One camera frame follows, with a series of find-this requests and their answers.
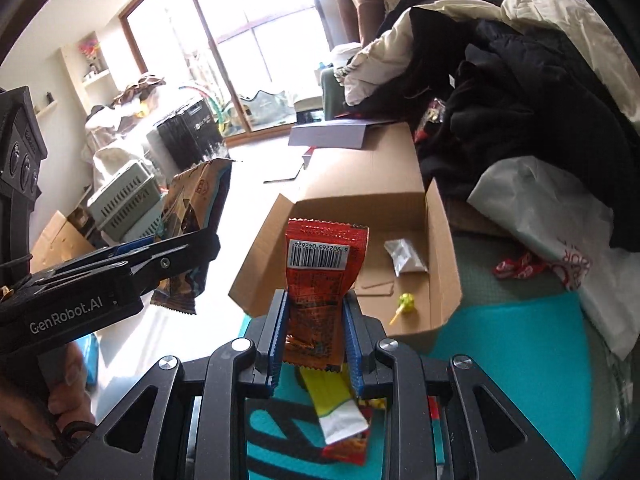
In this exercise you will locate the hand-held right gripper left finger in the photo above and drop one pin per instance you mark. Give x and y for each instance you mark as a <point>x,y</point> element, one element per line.
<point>279,340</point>

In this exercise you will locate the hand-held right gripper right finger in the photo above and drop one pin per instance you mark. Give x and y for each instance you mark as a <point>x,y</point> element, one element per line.
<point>356,350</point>

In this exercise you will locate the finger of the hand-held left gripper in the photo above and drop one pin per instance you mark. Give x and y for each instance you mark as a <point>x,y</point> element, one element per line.
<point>180,257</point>
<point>135,247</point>

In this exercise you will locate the brown cartoon snack packet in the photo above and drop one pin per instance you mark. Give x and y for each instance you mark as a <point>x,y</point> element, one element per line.
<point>195,210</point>

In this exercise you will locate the yellow white snack packet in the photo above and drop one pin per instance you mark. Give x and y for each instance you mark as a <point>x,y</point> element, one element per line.
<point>330,395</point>

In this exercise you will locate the red snack packet with barcode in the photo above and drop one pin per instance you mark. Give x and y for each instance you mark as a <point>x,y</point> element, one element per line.
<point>320,290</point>

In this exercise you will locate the yellow-green lollipop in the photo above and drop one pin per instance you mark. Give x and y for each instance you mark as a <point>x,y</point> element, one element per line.
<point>406,302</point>

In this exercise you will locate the clear small plastic packet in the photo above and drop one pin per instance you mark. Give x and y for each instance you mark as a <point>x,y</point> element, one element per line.
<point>405,257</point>

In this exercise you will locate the cardboard box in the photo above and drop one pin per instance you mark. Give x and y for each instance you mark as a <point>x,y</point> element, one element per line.
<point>350,180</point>

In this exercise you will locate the clear bag of red snacks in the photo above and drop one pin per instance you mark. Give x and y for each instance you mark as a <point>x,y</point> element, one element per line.
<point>431,120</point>

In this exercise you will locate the person's left hand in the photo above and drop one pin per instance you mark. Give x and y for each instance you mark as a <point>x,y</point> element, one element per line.
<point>75,385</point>

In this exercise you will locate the grey-green slotted crate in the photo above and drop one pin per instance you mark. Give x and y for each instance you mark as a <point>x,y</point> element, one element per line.
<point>135,220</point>
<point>120,185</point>

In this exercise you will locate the blue plastic package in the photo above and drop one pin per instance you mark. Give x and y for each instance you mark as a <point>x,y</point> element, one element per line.
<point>91,360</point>

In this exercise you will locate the brown cardboard carton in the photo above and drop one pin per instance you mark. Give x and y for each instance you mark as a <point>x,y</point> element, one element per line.
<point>60,240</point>

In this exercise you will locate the white dust sheet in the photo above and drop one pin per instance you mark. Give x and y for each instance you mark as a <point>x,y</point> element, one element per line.
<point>115,155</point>

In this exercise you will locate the red and yellow snack packet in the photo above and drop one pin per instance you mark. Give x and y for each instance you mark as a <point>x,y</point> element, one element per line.
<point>350,447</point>

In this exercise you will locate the black ribbed case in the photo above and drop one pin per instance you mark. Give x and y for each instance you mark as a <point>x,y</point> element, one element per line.
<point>192,135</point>

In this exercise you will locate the green hoop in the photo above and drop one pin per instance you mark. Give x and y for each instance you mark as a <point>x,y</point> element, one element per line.
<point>226,120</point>

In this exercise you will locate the brown cloth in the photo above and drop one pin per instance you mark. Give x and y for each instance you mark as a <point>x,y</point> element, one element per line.
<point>140,90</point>

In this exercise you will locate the grey storage bag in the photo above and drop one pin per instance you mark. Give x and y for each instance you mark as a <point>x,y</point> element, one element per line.
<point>265,110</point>

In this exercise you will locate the red and white candy wrapper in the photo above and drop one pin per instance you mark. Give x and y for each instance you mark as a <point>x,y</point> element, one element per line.
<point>515,266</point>

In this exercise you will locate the lavender flat box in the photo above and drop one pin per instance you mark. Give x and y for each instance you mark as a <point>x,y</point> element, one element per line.
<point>335,135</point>

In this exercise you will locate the white cushioned stool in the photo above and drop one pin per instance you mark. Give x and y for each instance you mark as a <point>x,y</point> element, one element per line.
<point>307,105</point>

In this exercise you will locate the white plastic shopping bag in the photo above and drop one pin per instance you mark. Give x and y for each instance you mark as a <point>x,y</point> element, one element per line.
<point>540,210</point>

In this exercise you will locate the glass balcony door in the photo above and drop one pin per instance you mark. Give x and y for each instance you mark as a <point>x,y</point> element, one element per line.
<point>260,20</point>

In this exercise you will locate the pile of clothes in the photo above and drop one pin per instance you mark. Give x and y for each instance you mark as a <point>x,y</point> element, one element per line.
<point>525,110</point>

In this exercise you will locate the white wall shelf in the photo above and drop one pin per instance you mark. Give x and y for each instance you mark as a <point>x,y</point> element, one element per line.
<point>95,75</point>

